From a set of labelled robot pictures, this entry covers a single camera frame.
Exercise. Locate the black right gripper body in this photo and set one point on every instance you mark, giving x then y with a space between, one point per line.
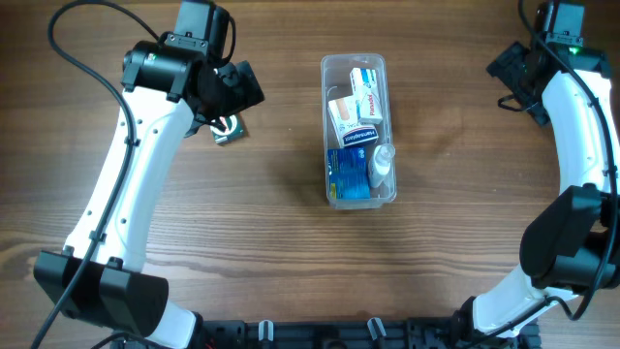
507 64

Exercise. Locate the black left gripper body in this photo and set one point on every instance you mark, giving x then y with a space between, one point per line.
244 88

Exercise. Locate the green square box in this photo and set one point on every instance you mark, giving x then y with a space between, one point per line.
228 129

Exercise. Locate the white Hansaplast plaster box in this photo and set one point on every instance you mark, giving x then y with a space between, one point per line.
349 130

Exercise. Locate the white Panadol box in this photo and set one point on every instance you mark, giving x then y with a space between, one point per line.
366 92

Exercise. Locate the blue and yellow box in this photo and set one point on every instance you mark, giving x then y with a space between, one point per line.
347 174

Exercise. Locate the white spray bottle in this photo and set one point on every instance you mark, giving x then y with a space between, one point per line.
380 164

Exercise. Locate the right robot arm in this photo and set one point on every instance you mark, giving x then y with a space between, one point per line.
571 251

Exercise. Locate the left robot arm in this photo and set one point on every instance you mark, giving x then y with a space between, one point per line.
172 85

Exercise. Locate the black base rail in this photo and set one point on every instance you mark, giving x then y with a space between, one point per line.
413 333

